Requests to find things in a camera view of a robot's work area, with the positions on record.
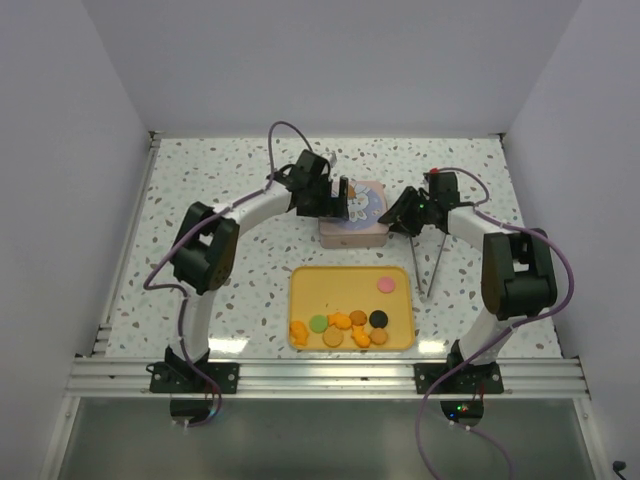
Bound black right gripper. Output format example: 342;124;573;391
378;187;436;238

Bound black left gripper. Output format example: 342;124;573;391
297;178;347;221

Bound silver tin lid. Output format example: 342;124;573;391
319;180;388;237

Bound metal tongs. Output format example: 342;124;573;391
409;234;448;303

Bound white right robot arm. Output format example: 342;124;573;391
379;167;558;393

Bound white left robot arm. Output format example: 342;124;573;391
165;150;349;393

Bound silver cookie tin box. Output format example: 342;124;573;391
320;231;388;249

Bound pink sandwich cookie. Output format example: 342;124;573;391
377;276;396;294

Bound yellow plastic tray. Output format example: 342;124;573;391
287;266;416;353

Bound black sandwich cookie right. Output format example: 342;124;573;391
369;310;389;329

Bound chocolate chip cookie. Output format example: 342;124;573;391
349;310;368;326

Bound orange fish cookie middle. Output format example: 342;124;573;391
328;312;352;330

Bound orange fish cookie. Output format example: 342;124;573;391
289;321;309;347
328;312;352;330
351;325;371;349

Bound green sandwich cookie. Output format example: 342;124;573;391
309;315;329;334

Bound brown round cookie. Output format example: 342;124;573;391
369;328;389;346

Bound orange fish cookie right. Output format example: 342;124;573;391
351;325;371;349

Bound round beige dotted cookie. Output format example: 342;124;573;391
322;327;344;348

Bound orange fish cookie left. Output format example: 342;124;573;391
289;321;309;347

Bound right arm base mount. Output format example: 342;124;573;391
413;362;505;395

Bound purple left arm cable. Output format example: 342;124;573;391
143;119;314;429

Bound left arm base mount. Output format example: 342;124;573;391
146;358;240;394

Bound aluminium frame rail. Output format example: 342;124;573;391
64;356;590;400

